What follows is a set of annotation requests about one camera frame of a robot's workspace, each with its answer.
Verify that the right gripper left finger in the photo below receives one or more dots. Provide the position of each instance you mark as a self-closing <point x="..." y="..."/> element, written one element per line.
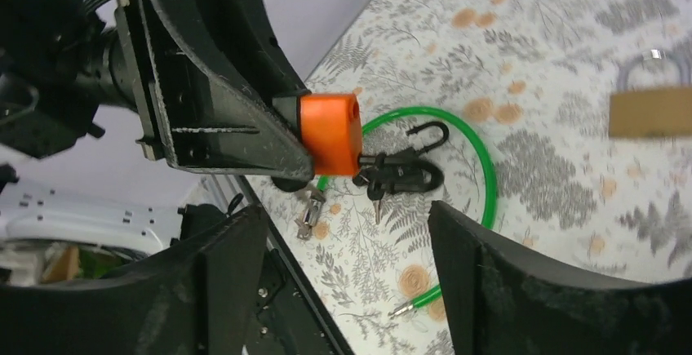
<point x="195" y="297"/>

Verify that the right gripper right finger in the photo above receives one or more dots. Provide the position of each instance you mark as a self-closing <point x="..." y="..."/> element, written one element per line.
<point x="504" y="298"/>

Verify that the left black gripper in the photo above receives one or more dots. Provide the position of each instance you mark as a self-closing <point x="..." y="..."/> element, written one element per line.
<point x="213" y="89"/>

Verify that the orange black padlock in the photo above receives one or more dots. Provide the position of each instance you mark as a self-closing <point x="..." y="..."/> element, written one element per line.
<point x="330" y="129"/>

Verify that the brass padlock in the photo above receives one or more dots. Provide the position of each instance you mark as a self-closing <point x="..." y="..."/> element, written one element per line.
<point x="651" y="113"/>

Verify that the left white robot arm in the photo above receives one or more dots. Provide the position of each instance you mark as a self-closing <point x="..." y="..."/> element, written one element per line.
<point x="60" y="61"/>

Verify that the green cardboard box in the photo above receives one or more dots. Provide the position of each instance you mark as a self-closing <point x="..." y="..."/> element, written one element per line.
<point x="81" y="262"/>

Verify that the black padlock with keys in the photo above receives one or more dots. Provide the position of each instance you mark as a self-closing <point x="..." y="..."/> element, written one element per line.
<point x="411" y="147"/>

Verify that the floral table mat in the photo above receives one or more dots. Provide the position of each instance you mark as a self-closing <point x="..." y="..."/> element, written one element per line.
<point x="533" y="79"/>

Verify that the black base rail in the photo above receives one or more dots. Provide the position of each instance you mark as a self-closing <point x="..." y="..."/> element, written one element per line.
<point x="288" y="317"/>

